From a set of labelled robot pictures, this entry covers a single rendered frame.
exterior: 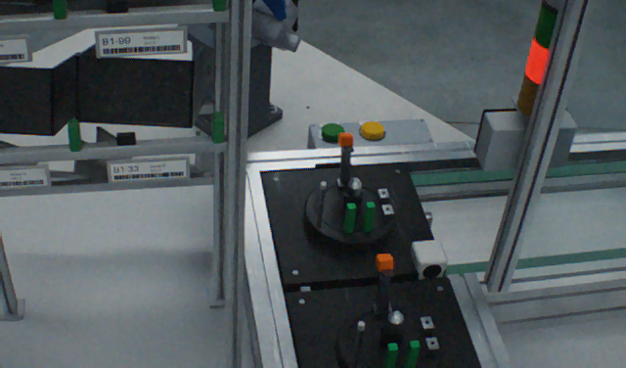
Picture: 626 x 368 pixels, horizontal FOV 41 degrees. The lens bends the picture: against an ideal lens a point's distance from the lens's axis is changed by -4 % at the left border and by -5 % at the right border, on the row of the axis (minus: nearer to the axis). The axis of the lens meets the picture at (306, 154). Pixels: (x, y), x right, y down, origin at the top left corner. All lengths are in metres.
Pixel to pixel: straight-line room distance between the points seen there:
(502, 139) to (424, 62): 2.39
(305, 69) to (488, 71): 1.76
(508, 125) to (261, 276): 0.42
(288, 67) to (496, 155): 0.79
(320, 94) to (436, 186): 0.41
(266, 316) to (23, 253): 0.45
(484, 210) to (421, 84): 1.92
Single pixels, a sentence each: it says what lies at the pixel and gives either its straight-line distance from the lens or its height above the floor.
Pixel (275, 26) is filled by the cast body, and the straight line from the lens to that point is 1.13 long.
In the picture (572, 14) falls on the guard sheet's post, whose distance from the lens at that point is 1.01.
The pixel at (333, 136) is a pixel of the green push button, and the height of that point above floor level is 0.97.
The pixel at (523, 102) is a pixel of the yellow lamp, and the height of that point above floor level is 1.28.
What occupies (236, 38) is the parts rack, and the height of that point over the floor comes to 1.44.
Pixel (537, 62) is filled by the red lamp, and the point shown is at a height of 1.34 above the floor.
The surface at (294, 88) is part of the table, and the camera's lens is 1.79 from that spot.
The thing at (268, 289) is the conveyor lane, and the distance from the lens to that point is 1.26.
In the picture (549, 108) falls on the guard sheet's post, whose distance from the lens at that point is 1.08.
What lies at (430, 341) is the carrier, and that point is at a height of 1.00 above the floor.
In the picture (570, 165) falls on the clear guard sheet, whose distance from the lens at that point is 1.18.
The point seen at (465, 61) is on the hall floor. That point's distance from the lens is 3.56.
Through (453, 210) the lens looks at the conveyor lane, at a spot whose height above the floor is 0.92.
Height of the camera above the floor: 1.90
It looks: 40 degrees down
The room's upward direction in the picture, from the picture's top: 5 degrees clockwise
